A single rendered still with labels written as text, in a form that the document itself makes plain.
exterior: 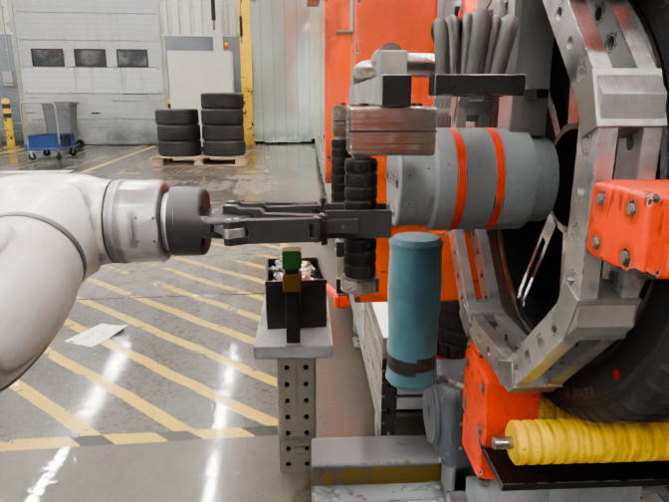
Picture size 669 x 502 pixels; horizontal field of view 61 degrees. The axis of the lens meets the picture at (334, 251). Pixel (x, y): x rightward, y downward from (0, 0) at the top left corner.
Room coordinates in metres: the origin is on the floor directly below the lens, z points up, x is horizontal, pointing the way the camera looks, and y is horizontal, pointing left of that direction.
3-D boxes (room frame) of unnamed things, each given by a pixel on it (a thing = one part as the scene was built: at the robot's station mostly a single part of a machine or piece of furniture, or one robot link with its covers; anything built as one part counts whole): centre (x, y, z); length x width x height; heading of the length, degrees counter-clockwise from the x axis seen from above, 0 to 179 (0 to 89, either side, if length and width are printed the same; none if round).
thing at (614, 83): (0.79, -0.26, 0.85); 0.54 x 0.07 x 0.54; 3
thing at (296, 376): (1.37, 0.10, 0.21); 0.10 x 0.10 x 0.42; 3
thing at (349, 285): (0.61, -0.03, 0.83); 0.04 x 0.04 x 0.16
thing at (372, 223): (0.59, -0.03, 0.83); 0.07 x 0.01 x 0.03; 92
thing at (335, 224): (0.57, 0.00, 0.83); 0.05 x 0.03 x 0.01; 92
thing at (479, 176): (0.79, -0.18, 0.85); 0.21 x 0.14 x 0.14; 93
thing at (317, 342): (1.34, 0.10, 0.44); 0.43 x 0.17 x 0.03; 3
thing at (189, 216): (0.61, 0.13, 0.83); 0.09 x 0.08 x 0.07; 93
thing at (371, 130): (0.61, -0.06, 0.93); 0.09 x 0.05 x 0.05; 93
